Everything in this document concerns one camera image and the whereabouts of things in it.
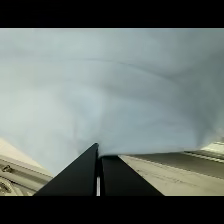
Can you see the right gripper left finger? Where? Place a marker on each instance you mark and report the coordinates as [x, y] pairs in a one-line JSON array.
[[78, 180]]

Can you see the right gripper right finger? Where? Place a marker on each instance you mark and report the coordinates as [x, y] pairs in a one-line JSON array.
[[125, 180]]

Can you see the light blue garment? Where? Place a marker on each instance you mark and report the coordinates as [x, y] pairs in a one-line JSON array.
[[110, 90]]

